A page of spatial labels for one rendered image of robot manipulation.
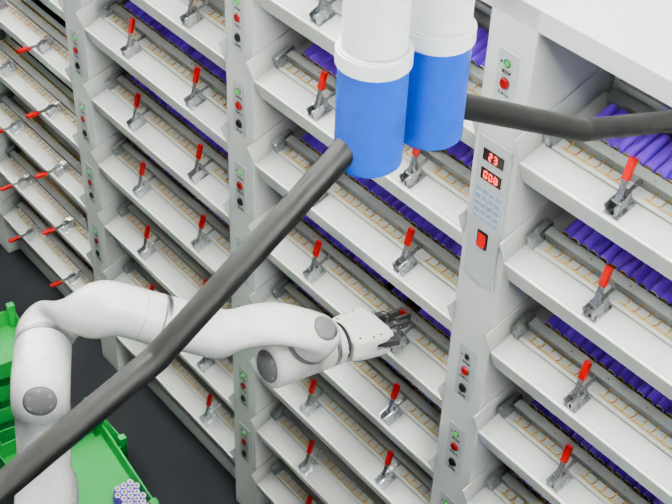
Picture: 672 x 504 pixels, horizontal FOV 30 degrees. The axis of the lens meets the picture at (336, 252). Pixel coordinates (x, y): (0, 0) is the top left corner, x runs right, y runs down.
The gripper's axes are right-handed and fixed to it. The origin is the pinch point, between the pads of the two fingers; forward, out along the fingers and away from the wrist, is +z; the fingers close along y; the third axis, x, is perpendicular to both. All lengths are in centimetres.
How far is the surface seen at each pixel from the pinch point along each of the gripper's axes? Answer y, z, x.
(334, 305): -17.3, -0.2, -8.0
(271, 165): -41.2, -2.1, 12.5
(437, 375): 11.0, 2.2, -6.7
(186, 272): -82, 11, -44
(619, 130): 62, -44, 81
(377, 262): -4.9, -3.9, 11.4
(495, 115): 62, -65, 87
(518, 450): 33.8, 1.4, -7.1
